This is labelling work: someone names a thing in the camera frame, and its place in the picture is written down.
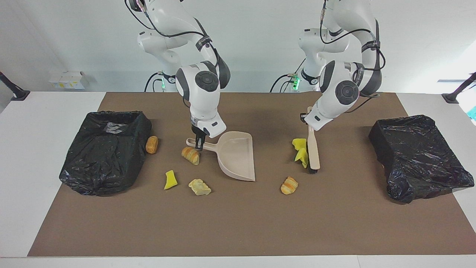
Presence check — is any small brown bread roll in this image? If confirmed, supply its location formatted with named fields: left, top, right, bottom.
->
left=145, top=135, right=159, bottom=154

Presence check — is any beige plastic dustpan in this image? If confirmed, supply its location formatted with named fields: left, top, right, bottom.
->
left=186, top=131, right=256, bottom=182

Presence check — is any white box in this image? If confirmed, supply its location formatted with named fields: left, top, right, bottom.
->
left=49, top=70, right=89, bottom=90

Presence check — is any beige brush with black bristles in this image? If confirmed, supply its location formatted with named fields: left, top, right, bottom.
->
left=306, top=106, right=321, bottom=174

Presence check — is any large yellow crumpled scrap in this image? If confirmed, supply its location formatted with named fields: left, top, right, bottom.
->
left=292, top=138, right=309, bottom=169

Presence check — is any striped brown croissant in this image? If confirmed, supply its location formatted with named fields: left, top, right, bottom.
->
left=181, top=147, right=200, bottom=166
left=280, top=176, right=299, bottom=195

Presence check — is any black stand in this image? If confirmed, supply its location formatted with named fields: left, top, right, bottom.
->
left=441, top=72, right=476, bottom=104
left=0, top=71, right=30, bottom=101

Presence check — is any bin lined with black bag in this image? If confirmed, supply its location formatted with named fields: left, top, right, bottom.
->
left=369, top=115, right=475, bottom=204
left=59, top=110, right=152, bottom=197

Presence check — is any black cable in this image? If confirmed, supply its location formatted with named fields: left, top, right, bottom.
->
left=320, top=0, right=373, bottom=45
left=125, top=0, right=209, bottom=47
left=144, top=72, right=164, bottom=93
left=270, top=58, right=307, bottom=93

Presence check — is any pale yellow crumpled scrap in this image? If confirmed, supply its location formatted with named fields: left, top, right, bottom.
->
left=188, top=178, right=212, bottom=197

